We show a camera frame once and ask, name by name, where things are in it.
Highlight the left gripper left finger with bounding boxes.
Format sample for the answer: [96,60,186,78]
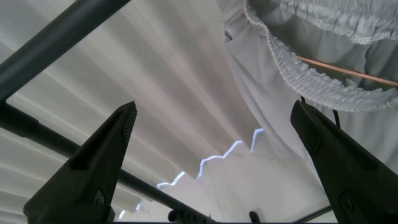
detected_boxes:
[23,101,137,223]

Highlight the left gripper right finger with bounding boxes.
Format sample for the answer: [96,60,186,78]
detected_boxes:
[290,100,398,223]

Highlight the pink clothes hanger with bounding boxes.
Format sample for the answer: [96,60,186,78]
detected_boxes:
[297,55,398,88]

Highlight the pale grey shorts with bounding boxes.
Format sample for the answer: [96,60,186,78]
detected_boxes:
[216,0,398,187]

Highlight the black clothes rack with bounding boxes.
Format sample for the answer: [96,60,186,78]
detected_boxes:
[0,0,333,223]

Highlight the white curtain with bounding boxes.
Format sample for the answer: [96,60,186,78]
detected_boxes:
[0,0,265,223]

